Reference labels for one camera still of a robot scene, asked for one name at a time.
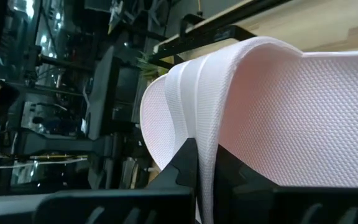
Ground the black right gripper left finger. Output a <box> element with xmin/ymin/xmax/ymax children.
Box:
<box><xmin>147</xmin><ymin>138</ymin><xmax>199</xmax><ymax>195</ymax></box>

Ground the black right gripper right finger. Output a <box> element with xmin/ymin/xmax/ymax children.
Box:
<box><xmin>213</xmin><ymin>145</ymin><xmax>280</xmax><ymax>224</ymax></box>

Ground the pink rubber slide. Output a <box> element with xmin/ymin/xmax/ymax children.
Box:
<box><xmin>139</xmin><ymin>35</ymin><xmax>358</xmax><ymax>224</ymax></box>

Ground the black computer monitor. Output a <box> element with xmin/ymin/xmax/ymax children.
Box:
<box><xmin>112</xmin><ymin>63</ymin><xmax>143</xmax><ymax>125</ymax></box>

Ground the dark office furniture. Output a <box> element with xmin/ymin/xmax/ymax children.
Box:
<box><xmin>17</xmin><ymin>45</ymin><xmax>121</xmax><ymax>190</ymax></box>

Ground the black aluminium table frame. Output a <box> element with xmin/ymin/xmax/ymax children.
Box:
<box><xmin>152</xmin><ymin>0</ymin><xmax>291</xmax><ymax>70</ymax></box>

